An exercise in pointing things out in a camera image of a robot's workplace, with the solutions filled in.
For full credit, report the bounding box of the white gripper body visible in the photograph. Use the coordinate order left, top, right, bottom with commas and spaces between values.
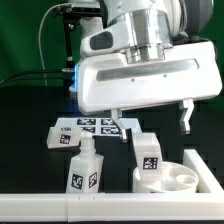
78, 42, 222, 114

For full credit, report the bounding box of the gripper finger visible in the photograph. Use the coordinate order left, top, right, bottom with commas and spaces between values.
111, 109, 127, 142
179, 99, 194, 134

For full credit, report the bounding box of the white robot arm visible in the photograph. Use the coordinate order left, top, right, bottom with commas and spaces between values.
71, 0, 222, 138

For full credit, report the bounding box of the white marker tag sheet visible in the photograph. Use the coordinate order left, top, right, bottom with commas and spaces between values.
55, 117, 141, 137

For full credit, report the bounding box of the white L-shaped fence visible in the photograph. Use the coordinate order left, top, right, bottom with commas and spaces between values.
0, 150, 224, 222

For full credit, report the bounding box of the black cable lower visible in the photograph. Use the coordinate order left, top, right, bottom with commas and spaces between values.
0, 75, 74, 88

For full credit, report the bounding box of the black cable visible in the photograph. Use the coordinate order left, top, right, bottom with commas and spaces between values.
0, 75, 74, 88
0, 68, 75, 84

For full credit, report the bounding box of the black cable upper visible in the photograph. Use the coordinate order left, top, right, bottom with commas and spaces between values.
0, 68, 75, 84

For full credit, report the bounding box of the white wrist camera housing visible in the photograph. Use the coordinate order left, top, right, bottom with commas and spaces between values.
80, 22, 130, 57

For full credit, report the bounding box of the black camera stand pole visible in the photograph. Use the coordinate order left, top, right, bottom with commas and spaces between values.
63, 17, 75, 68

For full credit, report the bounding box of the black camera on stand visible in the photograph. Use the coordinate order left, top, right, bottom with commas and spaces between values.
53, 0, 101, 17

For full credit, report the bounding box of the grey camera cable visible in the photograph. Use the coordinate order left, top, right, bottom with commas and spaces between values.
37, 3, 72, 87

